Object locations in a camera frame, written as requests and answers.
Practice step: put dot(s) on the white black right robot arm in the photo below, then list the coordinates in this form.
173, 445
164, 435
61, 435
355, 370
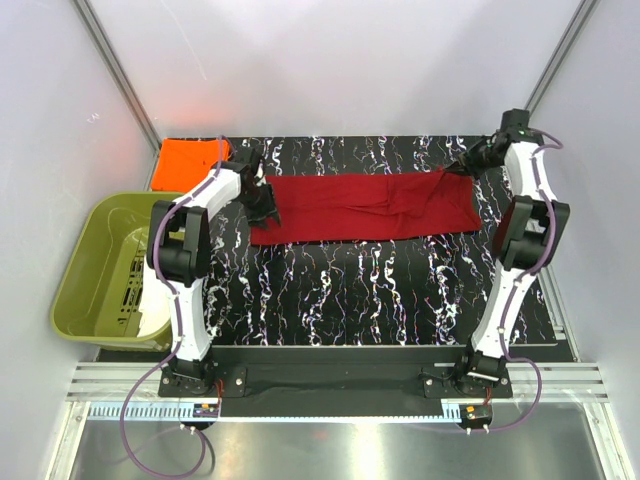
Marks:
524, 243

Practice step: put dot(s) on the right orange connector block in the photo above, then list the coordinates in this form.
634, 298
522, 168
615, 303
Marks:
477, 412

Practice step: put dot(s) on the olive green plastic bin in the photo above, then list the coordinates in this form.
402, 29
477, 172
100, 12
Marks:
98, 298

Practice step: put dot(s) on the aluminium frame rail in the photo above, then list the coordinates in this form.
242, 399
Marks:
578, 382

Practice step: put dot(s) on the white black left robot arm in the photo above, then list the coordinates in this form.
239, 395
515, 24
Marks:
179, 253

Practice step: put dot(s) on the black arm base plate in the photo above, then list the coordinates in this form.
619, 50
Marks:
342, 406

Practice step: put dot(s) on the folded orange t shirt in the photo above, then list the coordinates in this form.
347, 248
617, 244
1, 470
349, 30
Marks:
183, 164

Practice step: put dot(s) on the left orange connector block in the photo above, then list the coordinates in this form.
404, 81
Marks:
205, 410

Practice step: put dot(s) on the red t shirt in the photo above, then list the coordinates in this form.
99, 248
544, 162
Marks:
369, 207

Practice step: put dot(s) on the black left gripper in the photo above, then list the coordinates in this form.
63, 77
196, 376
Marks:
268, 210

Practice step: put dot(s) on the orange connector block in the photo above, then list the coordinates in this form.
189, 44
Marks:
477, 412
205, 410

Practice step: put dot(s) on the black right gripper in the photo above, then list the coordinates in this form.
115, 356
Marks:
465, 161

